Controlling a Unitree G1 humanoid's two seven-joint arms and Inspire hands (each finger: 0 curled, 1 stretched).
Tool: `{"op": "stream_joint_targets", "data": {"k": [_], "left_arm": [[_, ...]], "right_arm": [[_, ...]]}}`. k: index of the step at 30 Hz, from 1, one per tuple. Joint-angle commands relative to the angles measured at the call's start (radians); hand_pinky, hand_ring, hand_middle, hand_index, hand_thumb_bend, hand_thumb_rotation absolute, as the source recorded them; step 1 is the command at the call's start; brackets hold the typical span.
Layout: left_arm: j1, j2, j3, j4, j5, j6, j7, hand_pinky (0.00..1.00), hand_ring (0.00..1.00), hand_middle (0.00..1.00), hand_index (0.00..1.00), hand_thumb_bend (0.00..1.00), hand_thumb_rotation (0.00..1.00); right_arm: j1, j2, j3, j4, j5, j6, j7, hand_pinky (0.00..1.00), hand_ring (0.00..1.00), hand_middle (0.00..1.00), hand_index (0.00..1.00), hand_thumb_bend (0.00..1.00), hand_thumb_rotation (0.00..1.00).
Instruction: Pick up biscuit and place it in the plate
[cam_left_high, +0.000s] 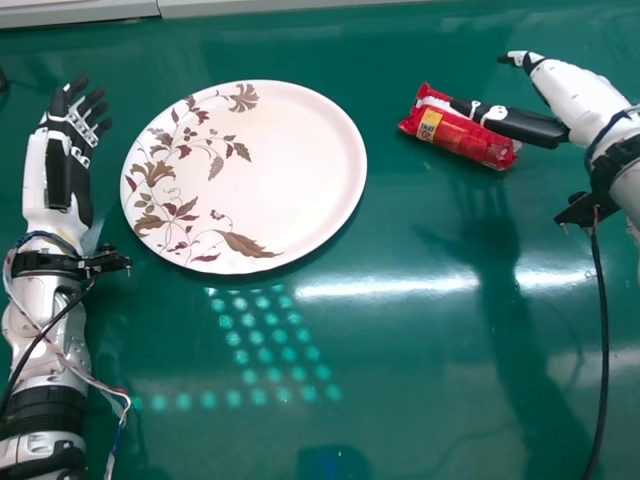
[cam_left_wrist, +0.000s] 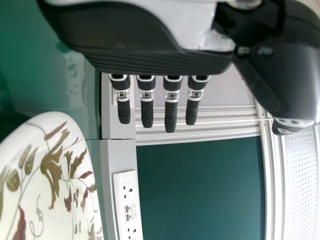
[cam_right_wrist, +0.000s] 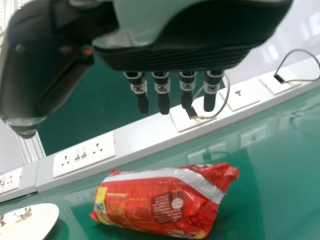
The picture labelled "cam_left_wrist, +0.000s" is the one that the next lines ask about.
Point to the aluminium slotted rail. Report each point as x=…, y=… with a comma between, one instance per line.
x=212, y=127

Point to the perforated metal panel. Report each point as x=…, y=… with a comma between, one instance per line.
x=302, y=187

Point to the plate with brown leaf pattern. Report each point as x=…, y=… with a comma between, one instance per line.
x=37, y=187

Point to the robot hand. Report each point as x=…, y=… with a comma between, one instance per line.
x=140, y=42

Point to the white socket strip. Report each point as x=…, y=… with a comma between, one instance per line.
x=127, y=197

